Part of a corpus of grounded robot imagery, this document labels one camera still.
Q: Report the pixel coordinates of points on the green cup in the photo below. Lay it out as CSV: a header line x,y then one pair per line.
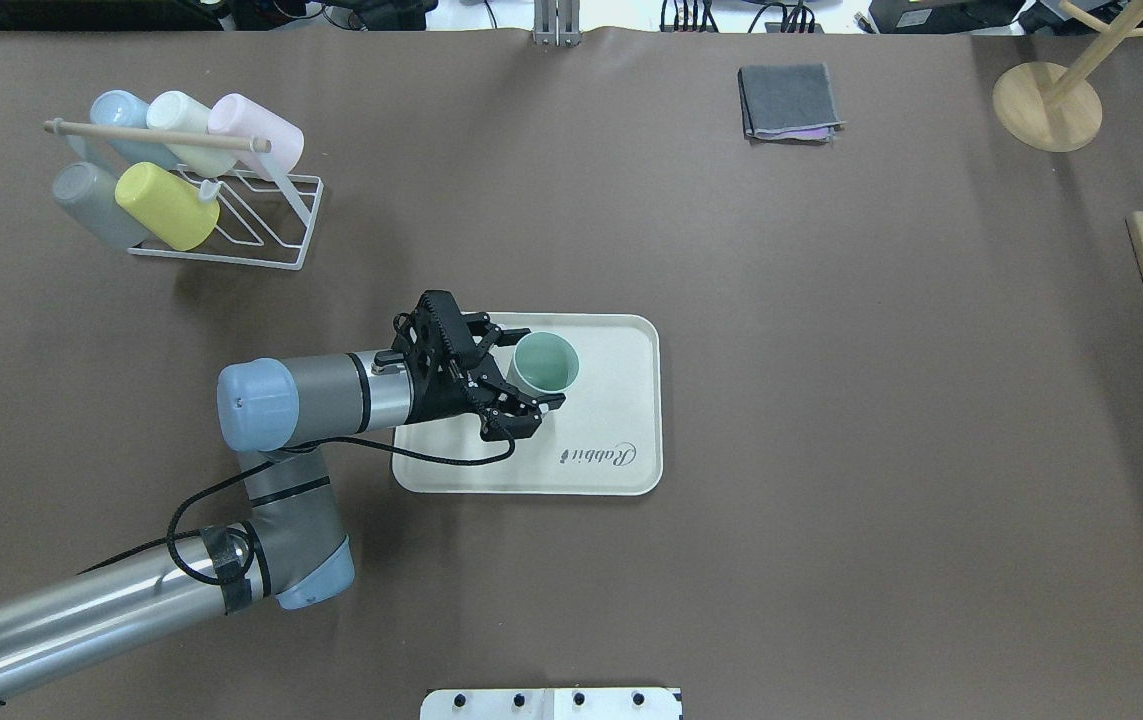
x,y
543,363

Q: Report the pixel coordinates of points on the blue cup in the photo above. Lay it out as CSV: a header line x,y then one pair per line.
x,y
120,108

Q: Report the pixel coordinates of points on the cream cup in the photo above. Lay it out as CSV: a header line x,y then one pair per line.
x,y
174,111

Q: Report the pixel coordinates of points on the grey cup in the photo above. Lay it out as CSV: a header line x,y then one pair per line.
x,y
86,192

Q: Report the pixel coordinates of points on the wooden mug tree stand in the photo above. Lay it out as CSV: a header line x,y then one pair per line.
x,y
1053,108

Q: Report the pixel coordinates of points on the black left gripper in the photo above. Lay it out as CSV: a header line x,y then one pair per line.
x,y
437,398

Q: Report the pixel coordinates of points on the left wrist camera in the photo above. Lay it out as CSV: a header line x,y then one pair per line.
x,y
434,334

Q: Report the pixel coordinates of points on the white wire cup rack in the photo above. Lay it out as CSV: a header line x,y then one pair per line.
x,y
262,223

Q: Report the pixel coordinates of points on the cream rabbit tray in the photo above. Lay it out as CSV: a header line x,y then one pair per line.
x,y
606,440

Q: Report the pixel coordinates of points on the aluminium frame post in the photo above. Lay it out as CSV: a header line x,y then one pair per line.
x,y
556,23

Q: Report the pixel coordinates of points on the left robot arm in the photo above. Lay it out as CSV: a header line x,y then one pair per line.
x,y
274,529

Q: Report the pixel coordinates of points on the grey folded cloth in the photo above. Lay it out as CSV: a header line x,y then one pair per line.
x,y
788,102

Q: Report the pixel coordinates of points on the yellow cup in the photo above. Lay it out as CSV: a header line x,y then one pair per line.
x,y
166,205

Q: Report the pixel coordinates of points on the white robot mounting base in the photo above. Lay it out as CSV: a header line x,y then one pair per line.
x,y
627,702

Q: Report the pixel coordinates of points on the pink cup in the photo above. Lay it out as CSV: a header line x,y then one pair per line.
x,y
235,115

